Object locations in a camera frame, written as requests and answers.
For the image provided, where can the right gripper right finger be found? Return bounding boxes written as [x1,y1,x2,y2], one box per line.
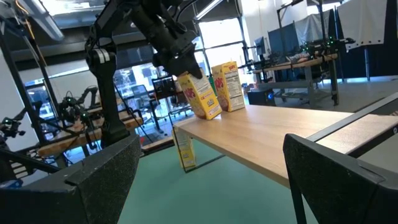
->
[283,133,398,224]

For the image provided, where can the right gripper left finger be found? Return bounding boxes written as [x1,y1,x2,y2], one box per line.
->
[0,134,142,224]

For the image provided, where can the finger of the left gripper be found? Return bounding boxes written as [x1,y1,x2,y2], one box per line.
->
[186,60,203,79]
[161,67,180,78]

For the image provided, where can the yellow Corn Pops cereal box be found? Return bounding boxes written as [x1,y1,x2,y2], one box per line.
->
[172,126,197,170]
[176,70,223,121]
[211,61,246,113]

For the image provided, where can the wooden background robot table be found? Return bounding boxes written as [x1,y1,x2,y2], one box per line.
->
[252,52,340,106]
[37,110,144,158]

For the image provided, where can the black computer tower blue light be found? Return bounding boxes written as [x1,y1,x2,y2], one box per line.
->
[247,88,276,106]

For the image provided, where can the black background monitor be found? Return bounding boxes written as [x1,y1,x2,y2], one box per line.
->
[254,36,267,57]

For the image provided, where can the green table mat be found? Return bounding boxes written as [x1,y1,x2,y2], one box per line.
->
[118,138,318,224]

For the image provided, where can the grey tarp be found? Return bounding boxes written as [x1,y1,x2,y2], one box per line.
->
[294,11,331,47]

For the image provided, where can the white hanging sheet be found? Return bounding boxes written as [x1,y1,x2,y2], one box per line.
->
[336,0,389,51]

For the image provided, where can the blue partition wall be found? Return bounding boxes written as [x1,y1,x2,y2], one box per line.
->
[267,22,300,54]

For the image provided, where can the wooden shelf black metal frame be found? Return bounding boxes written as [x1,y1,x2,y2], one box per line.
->
[172,92,398,224]

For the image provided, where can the black rig upright post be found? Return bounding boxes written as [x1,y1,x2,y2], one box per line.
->
[0,18,47,146]

